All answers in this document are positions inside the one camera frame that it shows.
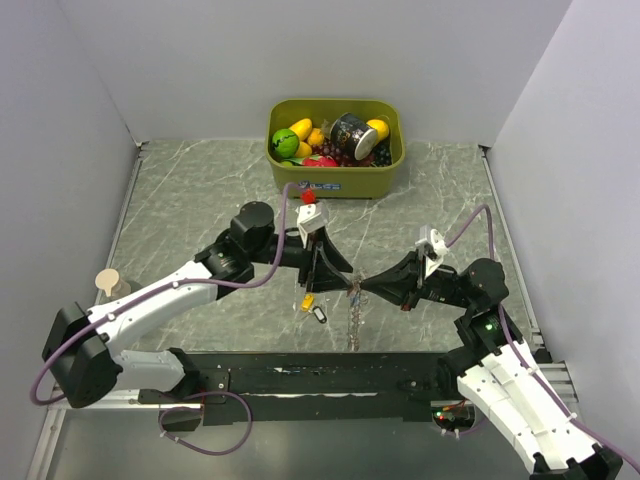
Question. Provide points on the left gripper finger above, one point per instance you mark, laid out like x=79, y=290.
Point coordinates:
x=330, y=263
x=328, y=282

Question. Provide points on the dark toy grapes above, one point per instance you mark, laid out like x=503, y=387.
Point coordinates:
x=382, y=155

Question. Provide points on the orange toy fruit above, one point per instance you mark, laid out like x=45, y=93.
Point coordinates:
x=316, y=137

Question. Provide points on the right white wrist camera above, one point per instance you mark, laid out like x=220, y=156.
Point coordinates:
x=431, y=249

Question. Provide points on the green toy watermelon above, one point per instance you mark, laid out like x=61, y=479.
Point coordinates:
x=285, y=143

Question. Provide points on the yellow toy mango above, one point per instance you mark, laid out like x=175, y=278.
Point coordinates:
x=302, y=128

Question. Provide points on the red toy dragonfruit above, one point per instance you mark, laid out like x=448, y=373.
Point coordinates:
x=320, y=161

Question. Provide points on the yellow toy lemon right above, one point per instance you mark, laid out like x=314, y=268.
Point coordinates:
x=381, y=127

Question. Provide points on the small yellow toy lemon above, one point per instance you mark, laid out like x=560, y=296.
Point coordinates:
x=304, y=150

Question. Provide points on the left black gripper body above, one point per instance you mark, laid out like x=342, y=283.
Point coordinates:
x=293, y=255

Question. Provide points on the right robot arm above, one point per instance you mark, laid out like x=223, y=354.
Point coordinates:
x=495, y=369

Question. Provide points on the olive green plastic bin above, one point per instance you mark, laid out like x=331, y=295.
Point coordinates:
x=367, y=182

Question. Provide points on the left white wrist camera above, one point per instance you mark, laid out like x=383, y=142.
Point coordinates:
x=311, y=218

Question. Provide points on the black tag key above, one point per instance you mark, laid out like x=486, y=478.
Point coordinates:
x=319, y=314

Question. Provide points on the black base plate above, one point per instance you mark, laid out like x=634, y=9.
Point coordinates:
x=240, y=386

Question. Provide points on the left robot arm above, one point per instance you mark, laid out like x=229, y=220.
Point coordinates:
x=88, y=351

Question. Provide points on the yellow tag key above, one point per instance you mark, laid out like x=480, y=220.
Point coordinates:
x=307, y=302

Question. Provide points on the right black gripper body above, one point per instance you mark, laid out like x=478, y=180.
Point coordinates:
x=441, y=286

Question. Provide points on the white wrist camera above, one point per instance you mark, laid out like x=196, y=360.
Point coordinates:
x=311, y=218
x=431, y=249

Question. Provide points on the black printed can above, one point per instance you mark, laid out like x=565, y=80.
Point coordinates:
x=353, y=137

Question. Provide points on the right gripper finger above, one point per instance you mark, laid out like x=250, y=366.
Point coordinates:
x=404, y=274
x=397, y=293

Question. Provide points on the large metal keyring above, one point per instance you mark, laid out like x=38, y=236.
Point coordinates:
x=355, y=314

